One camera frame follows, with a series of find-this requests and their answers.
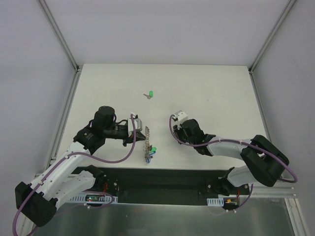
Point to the metal key organizer ring disc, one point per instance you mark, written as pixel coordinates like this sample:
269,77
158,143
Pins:
147,143

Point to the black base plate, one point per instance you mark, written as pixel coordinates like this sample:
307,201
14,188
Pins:
160,186

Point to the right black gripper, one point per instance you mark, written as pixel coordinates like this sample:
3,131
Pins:
180,130

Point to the white cable duct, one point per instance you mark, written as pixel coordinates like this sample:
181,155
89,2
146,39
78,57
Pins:
91,198
215,202

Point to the right white cable duct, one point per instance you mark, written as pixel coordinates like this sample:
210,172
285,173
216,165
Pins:
215,202

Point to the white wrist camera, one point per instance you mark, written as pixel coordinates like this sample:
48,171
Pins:
134,123
180,117

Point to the key with green tag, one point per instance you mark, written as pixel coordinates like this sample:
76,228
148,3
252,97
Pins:
149,95

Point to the blue tag key bunch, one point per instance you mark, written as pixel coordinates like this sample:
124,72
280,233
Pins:
150,155

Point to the left white cable duct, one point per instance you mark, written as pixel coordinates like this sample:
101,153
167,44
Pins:
91,198

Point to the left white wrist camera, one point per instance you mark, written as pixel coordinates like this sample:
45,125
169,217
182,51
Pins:
134,123

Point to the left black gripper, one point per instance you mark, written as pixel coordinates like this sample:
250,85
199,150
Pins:
131,138

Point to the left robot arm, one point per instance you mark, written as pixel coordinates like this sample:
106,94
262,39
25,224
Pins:
40,199

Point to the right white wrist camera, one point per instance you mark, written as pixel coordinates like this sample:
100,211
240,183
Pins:
180,117

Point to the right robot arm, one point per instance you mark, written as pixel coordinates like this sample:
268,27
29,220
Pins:
264,163

